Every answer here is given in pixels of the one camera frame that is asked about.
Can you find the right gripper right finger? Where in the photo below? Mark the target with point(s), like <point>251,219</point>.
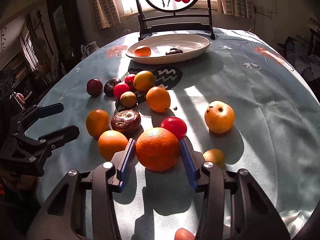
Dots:
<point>253,216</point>

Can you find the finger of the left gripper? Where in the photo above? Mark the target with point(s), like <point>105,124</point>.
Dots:
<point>58,138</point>
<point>25,119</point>

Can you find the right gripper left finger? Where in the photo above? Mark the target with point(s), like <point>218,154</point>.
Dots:
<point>62,216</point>

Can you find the smooth orange fruit large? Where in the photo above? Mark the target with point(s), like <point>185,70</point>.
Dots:
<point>97,122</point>

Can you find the smooth orange fruit small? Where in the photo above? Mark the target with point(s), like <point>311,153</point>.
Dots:
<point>111,142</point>

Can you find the dark red plum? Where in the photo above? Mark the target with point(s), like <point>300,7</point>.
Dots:
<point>94,87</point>

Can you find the large dark purple mangosteen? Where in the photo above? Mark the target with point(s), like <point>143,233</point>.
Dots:
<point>110,85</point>

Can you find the brown passion fruit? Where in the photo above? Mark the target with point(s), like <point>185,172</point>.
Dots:
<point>126,122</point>

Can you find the small brown kiwi fruit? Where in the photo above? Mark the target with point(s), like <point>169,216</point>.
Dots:
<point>128,99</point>

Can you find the rough orange fruit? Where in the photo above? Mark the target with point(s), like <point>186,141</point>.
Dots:
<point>157,149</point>

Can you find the small red cherry tomato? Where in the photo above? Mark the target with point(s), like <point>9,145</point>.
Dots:
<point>175,125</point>

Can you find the large orange tangerine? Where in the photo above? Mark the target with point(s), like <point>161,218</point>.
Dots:
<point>142,51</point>

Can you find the dark date fruit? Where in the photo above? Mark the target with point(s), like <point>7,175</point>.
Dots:
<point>173,51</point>

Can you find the small yellow kumquat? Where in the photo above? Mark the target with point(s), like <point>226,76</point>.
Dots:
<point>216,156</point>

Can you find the pink fruit at bottom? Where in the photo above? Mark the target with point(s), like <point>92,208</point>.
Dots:
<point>183,234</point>

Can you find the white jug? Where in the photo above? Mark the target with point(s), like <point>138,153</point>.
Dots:
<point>88,49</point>

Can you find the red cherry tomato lower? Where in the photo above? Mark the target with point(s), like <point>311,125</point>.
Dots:
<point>120,88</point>

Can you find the red cherry tomato upper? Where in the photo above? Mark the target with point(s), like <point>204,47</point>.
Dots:
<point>129,79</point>

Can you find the light blue patterned tablecloth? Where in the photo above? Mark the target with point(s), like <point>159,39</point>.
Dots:
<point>275,135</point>

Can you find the yellow lemon fruit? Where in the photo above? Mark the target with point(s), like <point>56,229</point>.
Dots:
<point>144,81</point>

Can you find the white oval plate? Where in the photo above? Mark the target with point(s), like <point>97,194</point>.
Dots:
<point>192,46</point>

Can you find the black framed decorative screen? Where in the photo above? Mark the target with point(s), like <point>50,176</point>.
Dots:
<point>173,9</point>

